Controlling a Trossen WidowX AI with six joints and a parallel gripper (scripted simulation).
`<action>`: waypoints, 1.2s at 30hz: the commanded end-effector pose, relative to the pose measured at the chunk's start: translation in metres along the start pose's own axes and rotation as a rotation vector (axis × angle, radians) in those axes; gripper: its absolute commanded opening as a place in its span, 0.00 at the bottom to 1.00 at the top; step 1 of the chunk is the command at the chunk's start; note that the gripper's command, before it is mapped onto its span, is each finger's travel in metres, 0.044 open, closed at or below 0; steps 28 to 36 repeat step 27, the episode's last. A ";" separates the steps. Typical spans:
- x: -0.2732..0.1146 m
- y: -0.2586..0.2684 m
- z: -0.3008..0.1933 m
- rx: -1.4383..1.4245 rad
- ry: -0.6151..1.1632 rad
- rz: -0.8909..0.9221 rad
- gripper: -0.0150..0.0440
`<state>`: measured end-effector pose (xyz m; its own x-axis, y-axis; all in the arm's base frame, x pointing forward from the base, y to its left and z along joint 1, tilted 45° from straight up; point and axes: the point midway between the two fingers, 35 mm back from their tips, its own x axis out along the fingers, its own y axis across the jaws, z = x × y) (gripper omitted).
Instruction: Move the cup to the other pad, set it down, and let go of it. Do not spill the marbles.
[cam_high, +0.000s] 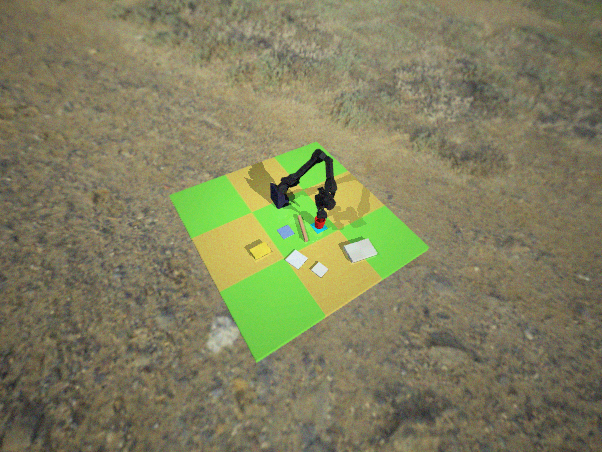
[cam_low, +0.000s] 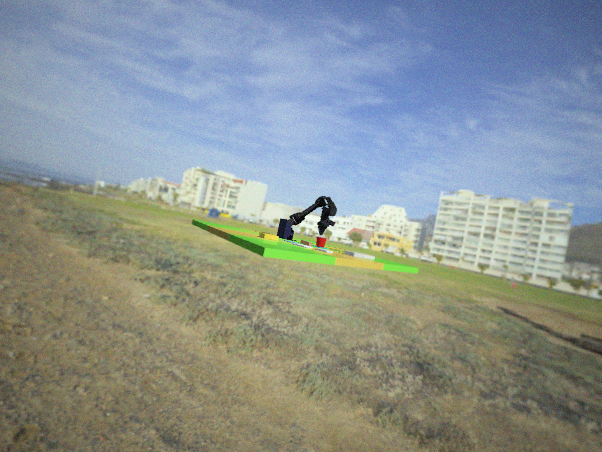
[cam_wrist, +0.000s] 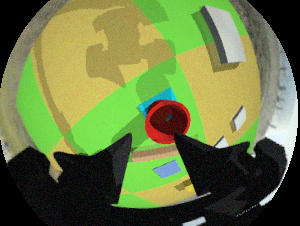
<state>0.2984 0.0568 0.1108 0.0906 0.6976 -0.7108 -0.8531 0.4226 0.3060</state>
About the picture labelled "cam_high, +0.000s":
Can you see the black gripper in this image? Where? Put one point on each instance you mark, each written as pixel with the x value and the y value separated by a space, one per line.
pixel 321 214

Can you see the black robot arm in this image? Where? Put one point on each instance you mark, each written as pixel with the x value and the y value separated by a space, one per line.
pixel 324 196

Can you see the yellow flat block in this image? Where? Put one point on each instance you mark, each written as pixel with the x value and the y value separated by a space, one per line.
pixel 260 250

